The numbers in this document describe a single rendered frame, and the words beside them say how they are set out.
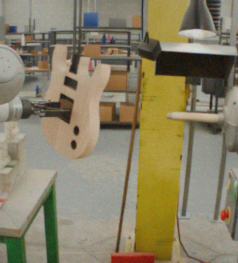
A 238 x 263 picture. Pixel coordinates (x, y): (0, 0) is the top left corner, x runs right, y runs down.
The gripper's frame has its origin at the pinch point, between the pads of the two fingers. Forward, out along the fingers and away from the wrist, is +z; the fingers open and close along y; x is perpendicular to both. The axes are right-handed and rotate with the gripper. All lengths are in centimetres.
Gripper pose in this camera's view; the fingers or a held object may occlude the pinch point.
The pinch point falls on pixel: (63, 108)
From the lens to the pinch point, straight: 148.9
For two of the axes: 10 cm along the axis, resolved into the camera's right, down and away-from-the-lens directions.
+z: 7.4, -0.5, 6.7
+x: 2.1, -9.3, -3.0
